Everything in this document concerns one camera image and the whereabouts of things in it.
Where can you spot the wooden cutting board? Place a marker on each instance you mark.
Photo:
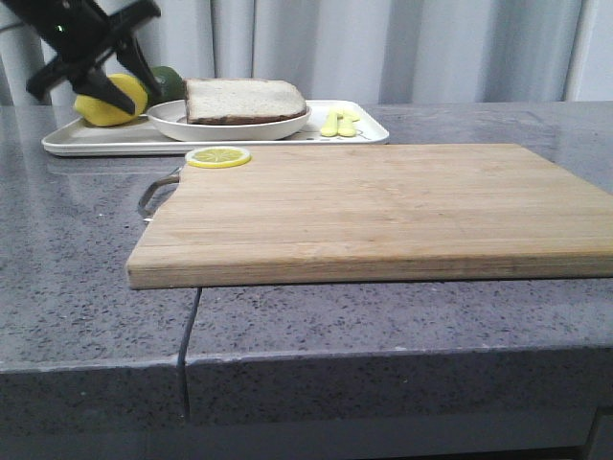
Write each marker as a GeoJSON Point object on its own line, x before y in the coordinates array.
{"type": "Point", "coordinates": [376, 213]}

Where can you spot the lemon slice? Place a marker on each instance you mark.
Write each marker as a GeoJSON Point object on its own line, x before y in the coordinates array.
{"type": "Point", "coordinates": [218, 157]}

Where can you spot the metal cutting board handle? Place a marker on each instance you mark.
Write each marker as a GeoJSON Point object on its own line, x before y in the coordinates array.
{"type": "Point", "coordinates": [142, 205]}

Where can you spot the yellow lemon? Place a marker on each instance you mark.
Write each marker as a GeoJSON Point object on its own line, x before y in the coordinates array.
{"type": "Point", "coordinates": [102, 114]}

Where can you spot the grey curtain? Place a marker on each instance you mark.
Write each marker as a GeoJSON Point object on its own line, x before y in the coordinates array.
{"type": "Point", "coordinates": [395, 52]}

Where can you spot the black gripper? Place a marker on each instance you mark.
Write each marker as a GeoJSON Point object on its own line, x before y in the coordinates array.
{"type": "Point", "coordinates": [84, 37]}

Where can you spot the bread slice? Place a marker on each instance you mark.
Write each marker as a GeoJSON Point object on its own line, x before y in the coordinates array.
{"type": "Point", "coordinates": [233, 102]}

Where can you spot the white bear print tray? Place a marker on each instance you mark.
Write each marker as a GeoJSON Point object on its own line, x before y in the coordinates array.
{"type": "Point", "coordinates": [143, 137]}

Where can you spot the white round plate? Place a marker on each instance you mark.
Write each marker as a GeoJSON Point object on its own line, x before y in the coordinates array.
{"type": "Point", "coordinates": [230, 127]}

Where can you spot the green lime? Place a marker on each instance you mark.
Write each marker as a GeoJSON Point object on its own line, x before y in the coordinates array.
{"type": "Point", "coordinates": [171, 86]}

